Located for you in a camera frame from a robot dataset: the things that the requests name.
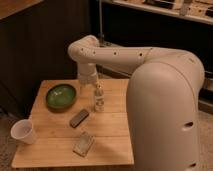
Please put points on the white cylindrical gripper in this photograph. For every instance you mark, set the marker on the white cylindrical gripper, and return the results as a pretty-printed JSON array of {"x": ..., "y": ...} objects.
[{"x": 87, "y": 74}]

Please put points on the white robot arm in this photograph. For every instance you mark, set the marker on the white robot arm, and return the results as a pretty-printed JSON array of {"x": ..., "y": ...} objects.
[{"x": 161, "y": 99}]

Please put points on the small clear labelled bottle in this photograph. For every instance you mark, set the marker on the small clear labelled bottle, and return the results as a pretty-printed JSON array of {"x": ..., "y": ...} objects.
[{"x": 99, "y": 99}]

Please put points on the green ceramic bowl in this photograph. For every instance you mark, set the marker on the green ceramic bowl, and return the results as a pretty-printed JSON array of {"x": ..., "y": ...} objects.
[{"x": 61, "y": 96}]

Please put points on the wooden table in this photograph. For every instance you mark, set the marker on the wooden table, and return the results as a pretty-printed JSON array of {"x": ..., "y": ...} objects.
[{"x": 56, "y": 138}]

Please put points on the grey metal base beam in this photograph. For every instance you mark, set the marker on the grey metal base beam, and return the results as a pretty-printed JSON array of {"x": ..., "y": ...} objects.
[{"x": 106, "y": 42}]

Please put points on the metal vertical pole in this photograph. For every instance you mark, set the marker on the metal vertical pole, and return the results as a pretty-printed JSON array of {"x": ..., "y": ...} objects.
[{"x": 101, "y": 35}]

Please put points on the clear plastic snack packet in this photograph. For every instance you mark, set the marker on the clear plastic snack packet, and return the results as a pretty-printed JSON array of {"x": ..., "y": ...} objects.
[{"x": 83, "y": 145}]

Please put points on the white paper cup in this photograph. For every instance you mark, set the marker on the white paper cup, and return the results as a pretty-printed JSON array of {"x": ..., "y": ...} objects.
[{"x": 24, "y": 131}]

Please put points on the cluttered background shelf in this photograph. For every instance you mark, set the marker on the cluttered background shelf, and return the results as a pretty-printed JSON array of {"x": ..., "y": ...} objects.
[{"x": 193, "y": 10}]

